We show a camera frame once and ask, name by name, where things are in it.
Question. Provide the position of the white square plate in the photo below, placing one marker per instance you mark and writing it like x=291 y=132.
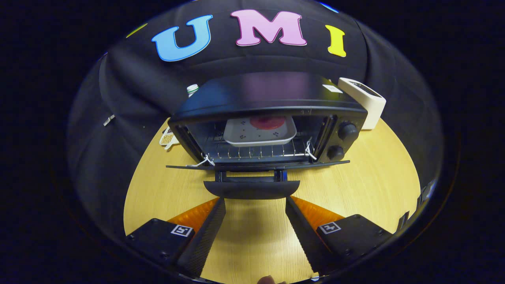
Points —
x=252 y=135

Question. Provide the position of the black backdrop cloth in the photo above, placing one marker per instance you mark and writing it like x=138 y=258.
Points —
x=98 y=157

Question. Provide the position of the silver cloth clip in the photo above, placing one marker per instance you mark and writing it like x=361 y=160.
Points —
x=109 y=120

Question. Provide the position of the small white bottle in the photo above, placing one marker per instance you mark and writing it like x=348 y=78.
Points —
x=192 y=90

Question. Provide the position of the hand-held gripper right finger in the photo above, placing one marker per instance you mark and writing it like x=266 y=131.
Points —
x=305 y=236

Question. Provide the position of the small dish of seeds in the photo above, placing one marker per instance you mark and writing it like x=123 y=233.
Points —
x=167 y=139

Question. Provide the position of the black toaster oven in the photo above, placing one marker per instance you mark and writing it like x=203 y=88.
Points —
x=268 y=94

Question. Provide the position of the pink round food slice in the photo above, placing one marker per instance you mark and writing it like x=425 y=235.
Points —
x=268 y=123

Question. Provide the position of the cream white toaster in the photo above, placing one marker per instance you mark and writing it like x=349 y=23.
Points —
x=373 y=106

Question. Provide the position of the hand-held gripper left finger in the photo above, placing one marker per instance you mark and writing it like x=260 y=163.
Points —
x=205 y=236

